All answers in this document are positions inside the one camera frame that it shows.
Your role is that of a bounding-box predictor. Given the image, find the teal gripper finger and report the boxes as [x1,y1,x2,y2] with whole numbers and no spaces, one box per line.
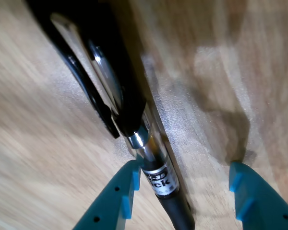
[73,158,142,230]
[229,161,288,230]

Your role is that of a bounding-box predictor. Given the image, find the black chrome click pen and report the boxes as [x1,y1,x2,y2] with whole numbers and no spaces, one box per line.
[26,0,196,230]

